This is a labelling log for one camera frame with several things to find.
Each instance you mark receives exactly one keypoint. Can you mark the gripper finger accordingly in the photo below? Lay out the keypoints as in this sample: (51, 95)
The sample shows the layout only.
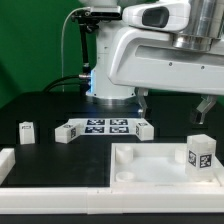
(198, 114)

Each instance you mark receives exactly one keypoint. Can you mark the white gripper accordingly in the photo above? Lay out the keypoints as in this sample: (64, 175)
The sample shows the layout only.
(170, 45)

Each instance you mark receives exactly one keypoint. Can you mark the white square tabletop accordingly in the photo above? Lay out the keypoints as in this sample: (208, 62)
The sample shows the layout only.
(144, 165)

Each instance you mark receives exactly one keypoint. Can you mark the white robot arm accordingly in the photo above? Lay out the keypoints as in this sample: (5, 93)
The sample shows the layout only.
(102, 87)

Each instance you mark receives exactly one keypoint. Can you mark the fiducial marker sheet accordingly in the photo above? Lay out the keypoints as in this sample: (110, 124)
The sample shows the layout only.
(107, 126)

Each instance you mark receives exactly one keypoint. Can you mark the white obstacle fence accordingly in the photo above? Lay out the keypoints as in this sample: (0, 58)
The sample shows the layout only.
(86, 200)

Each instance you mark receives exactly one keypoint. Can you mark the black camera on stand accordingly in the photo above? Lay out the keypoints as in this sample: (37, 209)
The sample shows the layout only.
(88, 19)

